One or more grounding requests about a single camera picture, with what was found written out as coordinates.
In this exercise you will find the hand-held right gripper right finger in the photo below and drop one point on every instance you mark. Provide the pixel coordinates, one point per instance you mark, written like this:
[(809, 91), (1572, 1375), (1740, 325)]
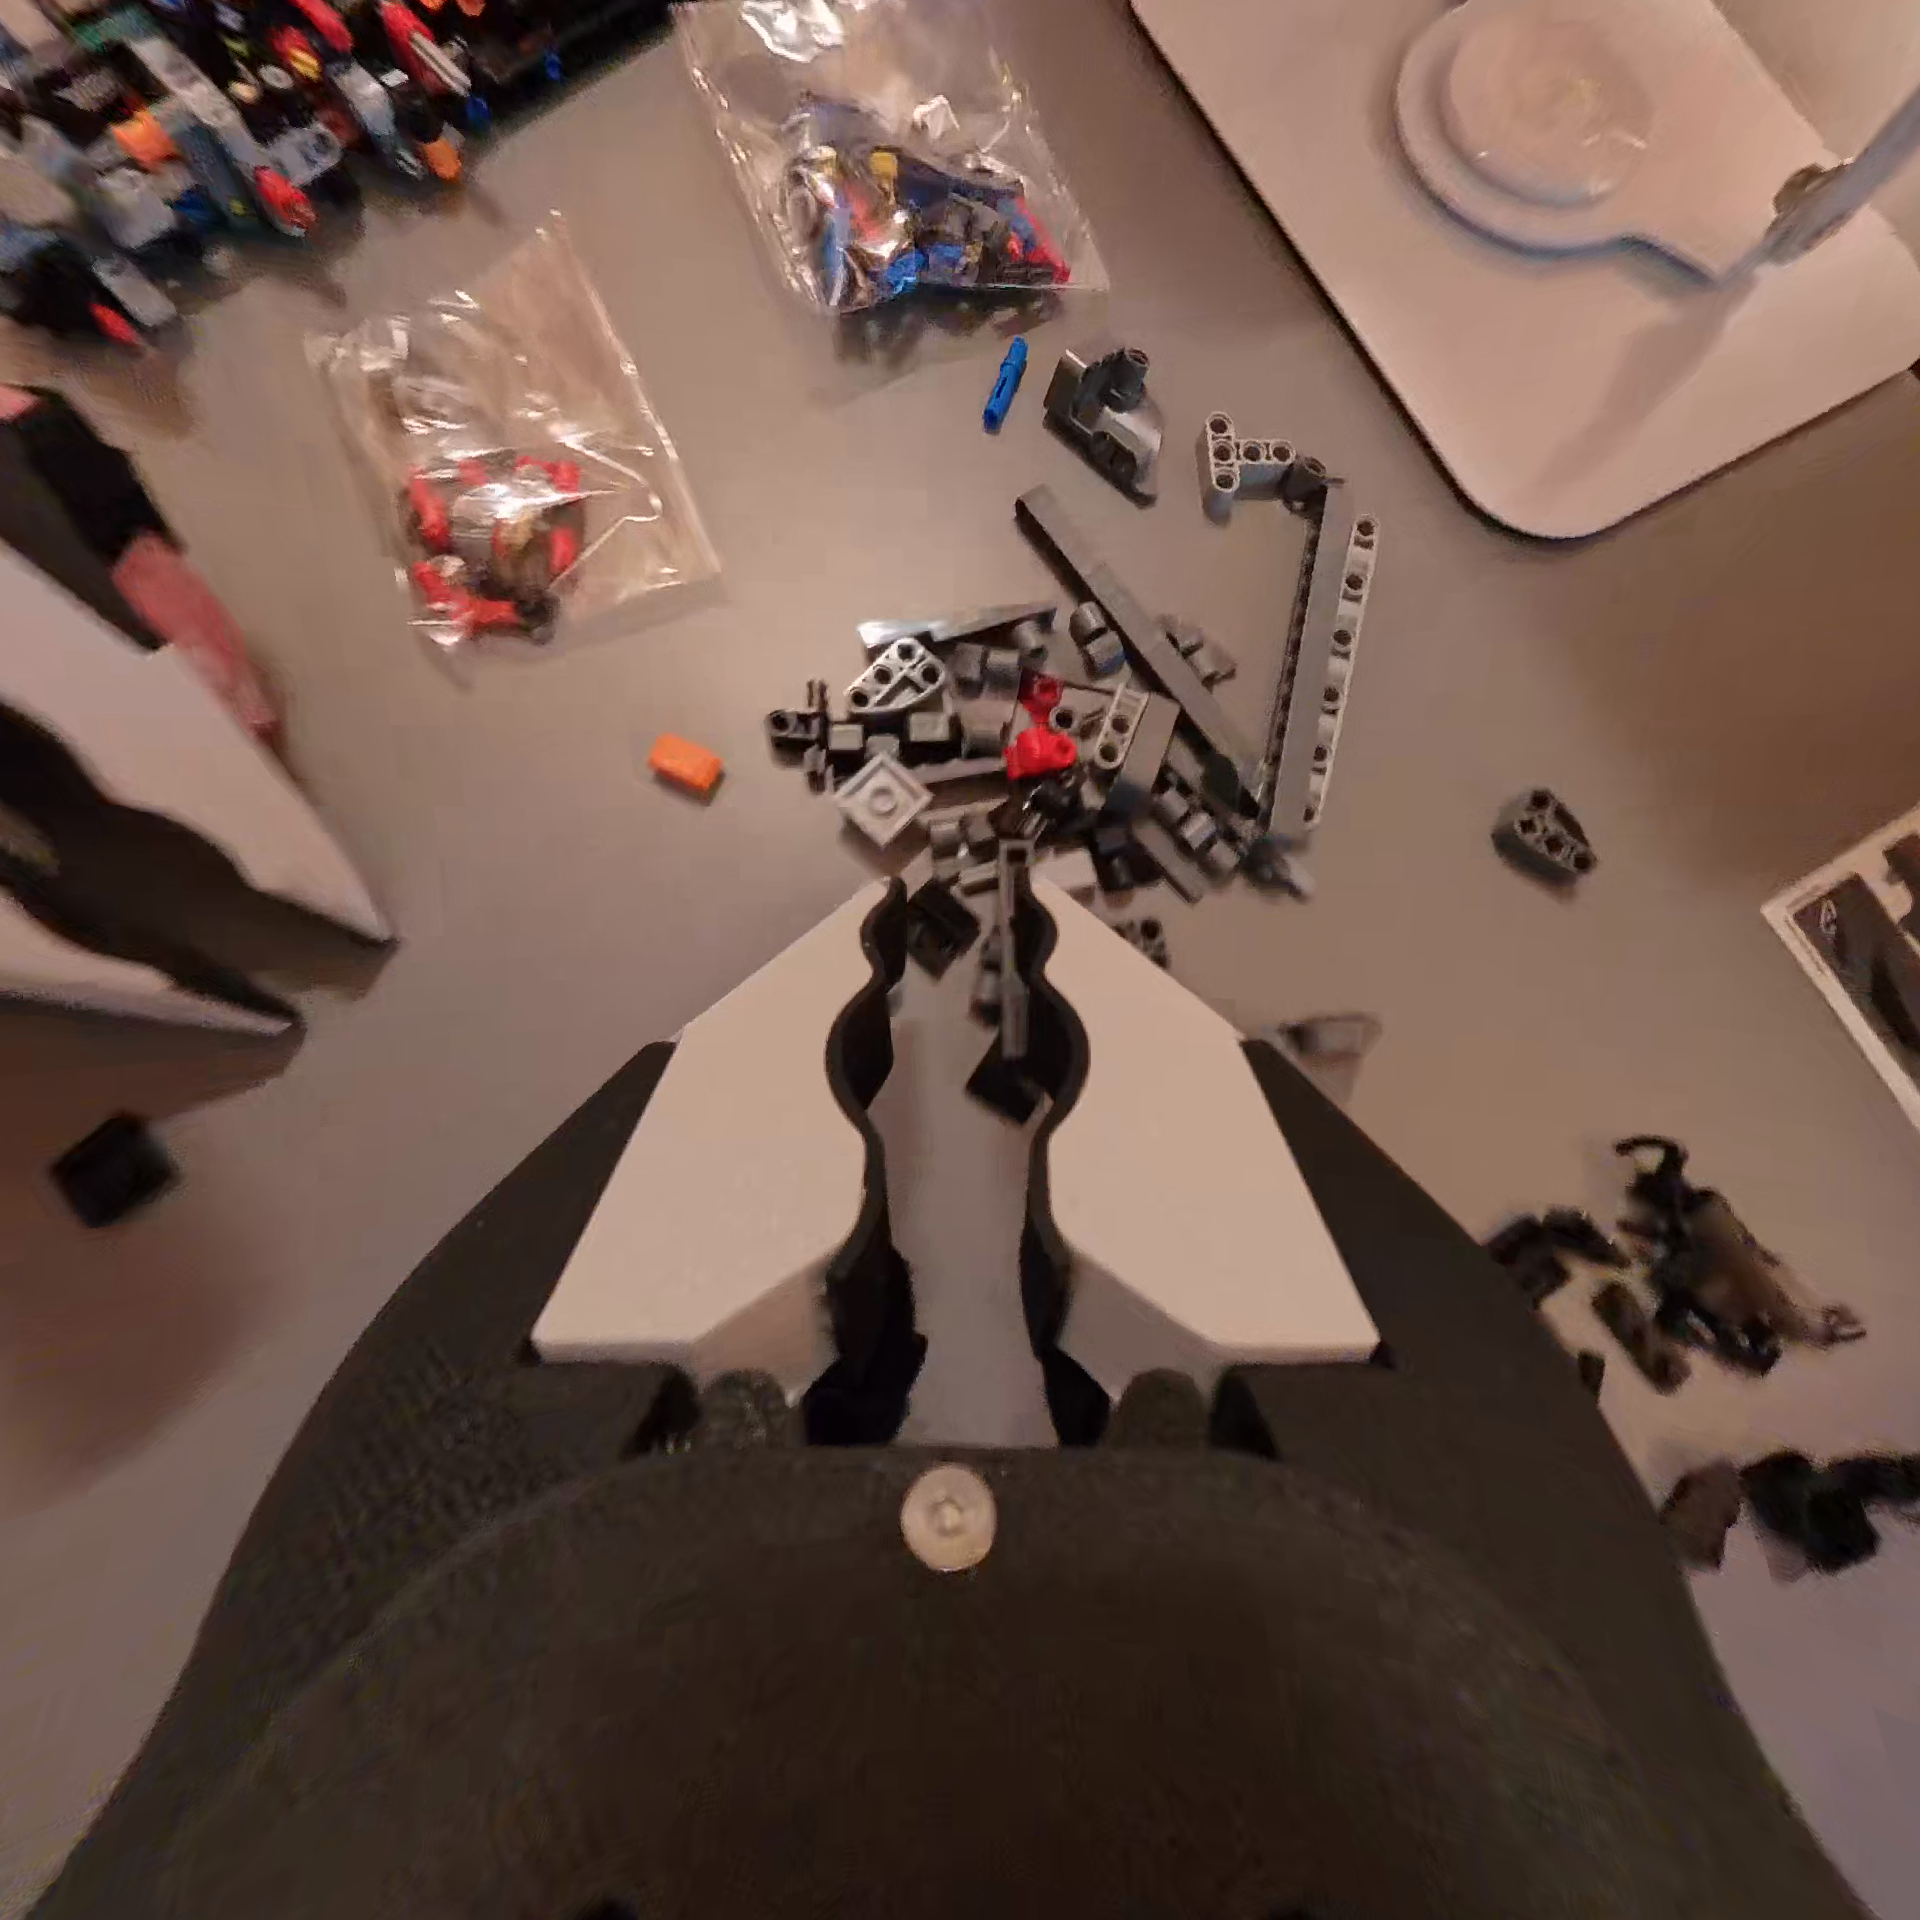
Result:
[(1200, 1188)]

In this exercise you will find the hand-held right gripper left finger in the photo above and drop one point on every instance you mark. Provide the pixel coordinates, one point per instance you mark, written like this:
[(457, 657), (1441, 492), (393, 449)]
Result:
[(719, 1169)]

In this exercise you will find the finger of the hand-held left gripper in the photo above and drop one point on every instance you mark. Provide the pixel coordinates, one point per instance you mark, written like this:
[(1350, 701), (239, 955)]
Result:
[(181, 748), (76, 955)]

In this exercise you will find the grey lego pin connector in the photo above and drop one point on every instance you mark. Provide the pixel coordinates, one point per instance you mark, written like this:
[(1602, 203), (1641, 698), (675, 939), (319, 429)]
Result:
[(1333, 1040)]

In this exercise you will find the light grey long lego beam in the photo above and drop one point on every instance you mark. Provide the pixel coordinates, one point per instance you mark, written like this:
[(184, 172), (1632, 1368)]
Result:
[(1347, 674)]

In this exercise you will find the pile of grey lego pieces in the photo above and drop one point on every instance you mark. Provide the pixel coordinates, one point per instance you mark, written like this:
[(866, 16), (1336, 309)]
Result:
[(1141, 644)]

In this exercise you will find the black square lego tile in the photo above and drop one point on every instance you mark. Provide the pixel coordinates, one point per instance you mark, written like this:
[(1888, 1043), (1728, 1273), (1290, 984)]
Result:
[(111, 1169)]

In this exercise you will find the orange lego tile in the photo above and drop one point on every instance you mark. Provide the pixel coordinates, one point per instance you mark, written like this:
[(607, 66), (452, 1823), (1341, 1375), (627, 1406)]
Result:
[(688, 766)]

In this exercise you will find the partly built lego vehicle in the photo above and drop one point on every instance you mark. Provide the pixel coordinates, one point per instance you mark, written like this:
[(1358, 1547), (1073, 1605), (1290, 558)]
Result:
[(226, 107)]

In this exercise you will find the dark grey thick lego liftarm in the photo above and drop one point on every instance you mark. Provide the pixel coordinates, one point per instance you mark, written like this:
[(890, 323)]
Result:
[(1545, 835)]

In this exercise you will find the black lego subassembly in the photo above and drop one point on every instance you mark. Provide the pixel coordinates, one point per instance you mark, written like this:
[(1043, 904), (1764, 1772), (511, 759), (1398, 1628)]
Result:
[(1696, 1262)]

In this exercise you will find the blue lego pin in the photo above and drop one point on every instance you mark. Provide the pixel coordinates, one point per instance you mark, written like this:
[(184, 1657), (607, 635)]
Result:
[(1004, 383)]

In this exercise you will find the person's left hand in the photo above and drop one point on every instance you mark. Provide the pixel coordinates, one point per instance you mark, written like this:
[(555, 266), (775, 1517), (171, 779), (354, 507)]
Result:
[(203, 644)]

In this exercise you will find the plastic bag of red pins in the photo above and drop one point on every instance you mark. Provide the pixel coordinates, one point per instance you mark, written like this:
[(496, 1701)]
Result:
[(496, 524)]

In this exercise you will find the grey block with pin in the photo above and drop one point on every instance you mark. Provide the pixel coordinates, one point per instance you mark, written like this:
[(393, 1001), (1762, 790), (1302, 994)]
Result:
[(1110, 437)]

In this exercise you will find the plastic bag of blue pins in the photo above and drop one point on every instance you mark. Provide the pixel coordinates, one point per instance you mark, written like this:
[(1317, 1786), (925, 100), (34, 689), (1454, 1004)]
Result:
[(917, 194)]

